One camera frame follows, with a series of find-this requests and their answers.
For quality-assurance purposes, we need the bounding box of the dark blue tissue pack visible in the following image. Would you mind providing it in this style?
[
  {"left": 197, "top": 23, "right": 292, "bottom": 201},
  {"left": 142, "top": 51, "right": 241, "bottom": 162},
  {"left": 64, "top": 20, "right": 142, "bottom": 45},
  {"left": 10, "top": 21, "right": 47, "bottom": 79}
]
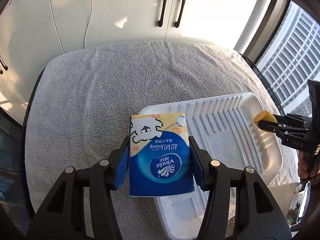
[{"left": 129, "top": 113, "right": 194, "bottom": 197}]

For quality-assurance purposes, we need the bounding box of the orange teardrop makeup sponge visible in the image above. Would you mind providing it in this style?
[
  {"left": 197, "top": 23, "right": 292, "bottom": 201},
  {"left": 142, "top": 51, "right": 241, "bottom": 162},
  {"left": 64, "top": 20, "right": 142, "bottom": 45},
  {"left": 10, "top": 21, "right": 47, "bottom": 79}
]
[{"left": 253, "top": 111, "right": 277, "bottom": 132}]

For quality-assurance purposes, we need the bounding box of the person right hand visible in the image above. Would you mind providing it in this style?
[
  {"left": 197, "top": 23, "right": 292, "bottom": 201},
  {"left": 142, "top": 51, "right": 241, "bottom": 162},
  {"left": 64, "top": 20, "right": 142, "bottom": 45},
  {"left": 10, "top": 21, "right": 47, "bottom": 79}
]
[{"left": 298, "top": 151, "right": 318, "bottom": 179}]

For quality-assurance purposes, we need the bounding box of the white ceramic mug chrome lid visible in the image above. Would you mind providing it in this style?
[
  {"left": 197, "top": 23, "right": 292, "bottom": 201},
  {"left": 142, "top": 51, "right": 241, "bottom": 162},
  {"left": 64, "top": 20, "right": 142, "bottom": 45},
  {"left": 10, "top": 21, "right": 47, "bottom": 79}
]
[{"left": 286, "top": 181, "right": 311, "bottom": 227}]

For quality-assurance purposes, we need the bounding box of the black glass table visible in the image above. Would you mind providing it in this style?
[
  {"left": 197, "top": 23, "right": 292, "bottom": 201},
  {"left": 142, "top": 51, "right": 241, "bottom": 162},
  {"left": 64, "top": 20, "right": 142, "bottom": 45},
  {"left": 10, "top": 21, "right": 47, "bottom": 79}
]
[{"left": 21, "top": 52, "right": 288, "bottom": 221}]

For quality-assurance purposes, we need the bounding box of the grey terry towel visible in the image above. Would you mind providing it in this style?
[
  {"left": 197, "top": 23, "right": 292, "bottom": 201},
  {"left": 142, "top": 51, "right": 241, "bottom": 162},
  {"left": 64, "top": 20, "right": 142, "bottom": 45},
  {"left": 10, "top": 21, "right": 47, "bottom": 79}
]
[{"left": 24, "top": 40, "right": 301, "bottom": 238}]

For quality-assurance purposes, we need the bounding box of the white plastic tray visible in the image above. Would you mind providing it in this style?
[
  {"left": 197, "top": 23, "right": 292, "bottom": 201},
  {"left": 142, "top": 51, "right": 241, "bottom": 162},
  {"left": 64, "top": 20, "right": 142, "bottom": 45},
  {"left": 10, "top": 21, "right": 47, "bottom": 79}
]
[{"left": 140, "top": 93, "right": 283, "bottom": 239}]

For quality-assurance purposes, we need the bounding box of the white lower cabinet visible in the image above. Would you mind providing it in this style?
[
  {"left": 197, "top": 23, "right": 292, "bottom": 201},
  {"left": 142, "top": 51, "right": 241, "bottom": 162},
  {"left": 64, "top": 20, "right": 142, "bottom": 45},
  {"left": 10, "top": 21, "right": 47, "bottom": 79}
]
[{"left": 1, "top": 0, "right": 257, "bottom": 122}]

